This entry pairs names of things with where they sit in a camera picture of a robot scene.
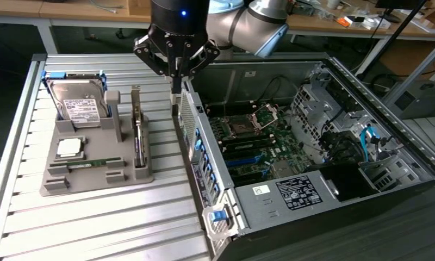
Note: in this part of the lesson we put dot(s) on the black RAM stick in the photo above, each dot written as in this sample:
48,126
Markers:
246,146

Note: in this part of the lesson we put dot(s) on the black graphics card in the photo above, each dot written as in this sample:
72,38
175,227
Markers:
139,136

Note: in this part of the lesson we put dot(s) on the green RAM stick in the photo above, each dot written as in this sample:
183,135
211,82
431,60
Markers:
87,164

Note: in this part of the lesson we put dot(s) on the white cup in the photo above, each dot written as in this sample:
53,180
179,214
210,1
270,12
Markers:
334,3

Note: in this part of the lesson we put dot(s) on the CPU socket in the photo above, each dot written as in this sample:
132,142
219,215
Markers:
243,126

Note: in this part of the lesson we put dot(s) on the silver disk bay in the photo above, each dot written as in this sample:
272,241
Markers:
385,176

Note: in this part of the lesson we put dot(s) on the silver chipset heatsink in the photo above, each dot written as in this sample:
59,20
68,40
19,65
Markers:
286,168

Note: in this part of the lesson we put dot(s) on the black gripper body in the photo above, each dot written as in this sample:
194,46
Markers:
178,21

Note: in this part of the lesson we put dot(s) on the small white box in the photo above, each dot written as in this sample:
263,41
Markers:
377,23

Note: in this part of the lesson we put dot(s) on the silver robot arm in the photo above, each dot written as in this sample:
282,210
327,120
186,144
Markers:
254,24

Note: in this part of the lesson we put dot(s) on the hard disk in blue caddy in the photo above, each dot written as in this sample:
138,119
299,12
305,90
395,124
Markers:
79,103

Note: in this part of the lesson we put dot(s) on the black monitor stand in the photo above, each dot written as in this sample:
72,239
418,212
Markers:
390,15

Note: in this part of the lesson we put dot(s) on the small orange box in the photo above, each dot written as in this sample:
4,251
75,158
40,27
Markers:
346,21

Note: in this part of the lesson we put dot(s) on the blue case latch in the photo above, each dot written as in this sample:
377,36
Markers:
218,216

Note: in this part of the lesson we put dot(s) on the wooden desk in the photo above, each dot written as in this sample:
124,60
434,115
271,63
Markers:
311,24
21,8

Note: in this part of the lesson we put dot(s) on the brown cardboard box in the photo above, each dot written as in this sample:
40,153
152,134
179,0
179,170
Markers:
139,6

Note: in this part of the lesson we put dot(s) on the open PC case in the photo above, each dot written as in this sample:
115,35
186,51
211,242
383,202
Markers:
232,81

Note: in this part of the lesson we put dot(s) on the black tripod pole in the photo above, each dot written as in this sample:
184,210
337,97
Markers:
391,38

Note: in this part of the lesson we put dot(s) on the grey plastic parts rack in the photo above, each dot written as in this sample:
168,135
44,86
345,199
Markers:
94,179

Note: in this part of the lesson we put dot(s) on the silver CPU chip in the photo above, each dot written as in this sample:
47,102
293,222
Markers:
70,148

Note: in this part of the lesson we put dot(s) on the silver drive cage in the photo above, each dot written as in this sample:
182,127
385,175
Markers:
311,108

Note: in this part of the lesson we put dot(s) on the black plastic duct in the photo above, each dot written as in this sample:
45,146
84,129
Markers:
341,182

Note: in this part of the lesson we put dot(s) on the green motherboard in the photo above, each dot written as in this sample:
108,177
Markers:
286,152

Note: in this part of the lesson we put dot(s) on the metal socket cover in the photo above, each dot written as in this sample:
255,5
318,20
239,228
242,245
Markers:
266,115

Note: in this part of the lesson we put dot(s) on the silver power supply unit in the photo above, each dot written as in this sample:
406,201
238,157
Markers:
260,206

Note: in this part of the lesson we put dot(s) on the blue expansion slot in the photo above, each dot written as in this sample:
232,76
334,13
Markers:
243,161

